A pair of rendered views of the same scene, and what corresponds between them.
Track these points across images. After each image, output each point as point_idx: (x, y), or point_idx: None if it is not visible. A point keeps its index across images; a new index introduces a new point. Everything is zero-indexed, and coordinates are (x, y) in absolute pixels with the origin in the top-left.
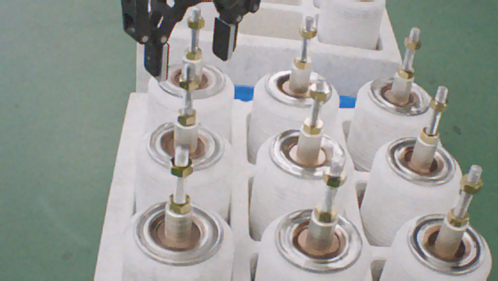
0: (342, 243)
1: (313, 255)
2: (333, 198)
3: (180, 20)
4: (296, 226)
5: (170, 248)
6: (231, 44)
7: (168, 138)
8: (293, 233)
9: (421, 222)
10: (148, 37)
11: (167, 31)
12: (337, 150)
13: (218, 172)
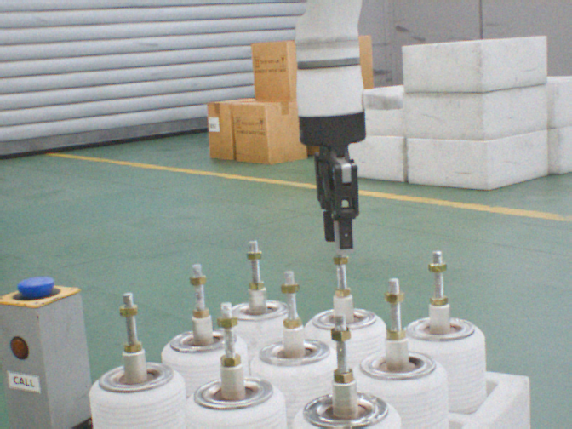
0: (190, 346)
1: (192, 337)
2: (195, 297)
3: (317, 191)
4: (223, 336)
5: (246, 307)
6: (334, 237)
7: (357, 316)
8: (218, 334)
9: (168, 372)
10: (318, 197)
11: (321, 199)
12: (285, 361)
13: (307, 329)
